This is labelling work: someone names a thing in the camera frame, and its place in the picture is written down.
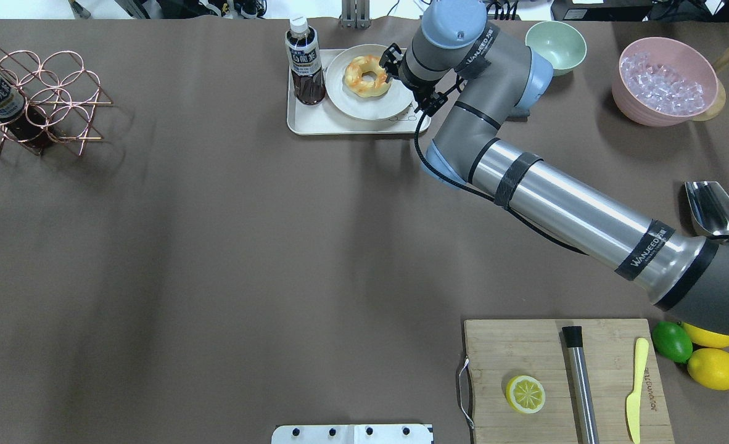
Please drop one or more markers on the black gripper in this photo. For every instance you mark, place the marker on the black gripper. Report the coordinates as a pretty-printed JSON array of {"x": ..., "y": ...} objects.
[{"x": 403, "y": 75}]

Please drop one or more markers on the grey round plate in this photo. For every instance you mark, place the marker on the grey round plate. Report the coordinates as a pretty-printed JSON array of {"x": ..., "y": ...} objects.
[{"x": 393, "y": 102}]

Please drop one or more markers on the glazed twisted donut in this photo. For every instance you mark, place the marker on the glazed twisted donut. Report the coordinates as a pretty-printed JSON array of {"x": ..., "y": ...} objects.
[{"x": 365, "y": 78}]

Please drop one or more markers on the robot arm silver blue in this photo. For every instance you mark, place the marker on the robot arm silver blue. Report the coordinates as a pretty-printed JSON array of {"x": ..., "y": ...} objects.
[{"x": 686, "y": 276}]

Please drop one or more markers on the cream rabbit tray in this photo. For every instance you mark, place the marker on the cream rabbit tray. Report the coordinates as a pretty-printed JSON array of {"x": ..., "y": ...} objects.
[{"x": 326, "y": 119}]

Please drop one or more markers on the tea bottle on tray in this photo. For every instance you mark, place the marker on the tea bottle on tray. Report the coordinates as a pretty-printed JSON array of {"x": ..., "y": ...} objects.
[{"x": 305, "y": 64}]

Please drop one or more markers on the mint green bowl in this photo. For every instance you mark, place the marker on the mint green bowl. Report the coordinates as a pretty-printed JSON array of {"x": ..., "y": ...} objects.
[{"x": 559, "y": 43}]

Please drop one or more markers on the pink bowl of ice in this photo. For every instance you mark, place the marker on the pink bowl of ice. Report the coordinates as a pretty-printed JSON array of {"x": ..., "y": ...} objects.
[{"x": 662, "y": 82}]

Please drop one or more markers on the bamboo cutting board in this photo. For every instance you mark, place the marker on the bamboo cutting board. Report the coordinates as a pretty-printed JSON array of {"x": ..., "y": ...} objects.
[{"x": 500, "y": 349}]

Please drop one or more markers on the steel muddler black tip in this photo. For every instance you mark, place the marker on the steel muddler black tip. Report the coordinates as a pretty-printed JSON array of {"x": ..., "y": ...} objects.
[{"x": 573, "y": 342}]

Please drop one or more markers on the steel ice scoop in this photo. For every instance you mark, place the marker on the steel ice scoop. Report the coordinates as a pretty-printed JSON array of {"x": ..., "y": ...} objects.
[{"x": 709, "y": 208}]

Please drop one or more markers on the half lemon slice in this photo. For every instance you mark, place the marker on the half lemon slice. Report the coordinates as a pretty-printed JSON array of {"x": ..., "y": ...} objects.
[{"x": 525, "y": 394}]

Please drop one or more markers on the green lime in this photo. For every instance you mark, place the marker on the green lime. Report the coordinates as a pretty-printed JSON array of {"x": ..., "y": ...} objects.
[{"x": 671, "y": 341}]

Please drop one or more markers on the yellow plastic knife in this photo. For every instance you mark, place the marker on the yellow plastic knife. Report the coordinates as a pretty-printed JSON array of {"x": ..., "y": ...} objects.
[{"x": 633, "y": 400}]

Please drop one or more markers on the yellow lemon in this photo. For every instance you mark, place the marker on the yellow lemon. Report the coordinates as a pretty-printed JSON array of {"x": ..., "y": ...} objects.
[
  {"x": 704, "y": 338},
  {"x": 710, "y": 368}
]

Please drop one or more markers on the tea bottle in rack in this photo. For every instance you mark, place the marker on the tea bottle in rack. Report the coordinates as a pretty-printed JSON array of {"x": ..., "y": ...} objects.
[{"x": 24, "y": 123}]

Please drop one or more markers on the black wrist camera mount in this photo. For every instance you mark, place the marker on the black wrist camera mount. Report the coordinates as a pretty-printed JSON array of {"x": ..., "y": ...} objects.
[{"x": 391, "y": 61}]

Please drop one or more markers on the aluminium frame post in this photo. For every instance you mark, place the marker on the aluminium frame post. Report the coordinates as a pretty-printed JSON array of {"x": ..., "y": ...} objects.
[{"x": 355, "y": 14}]

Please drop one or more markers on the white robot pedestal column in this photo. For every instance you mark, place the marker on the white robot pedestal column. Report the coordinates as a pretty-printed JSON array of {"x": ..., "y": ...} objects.
[{"x": 354, "y": 433}]

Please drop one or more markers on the copper wire bottle rack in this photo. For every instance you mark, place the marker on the copper wire bottle rack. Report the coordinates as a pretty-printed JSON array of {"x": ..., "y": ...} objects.
[{"x": 66, "y": 94}]

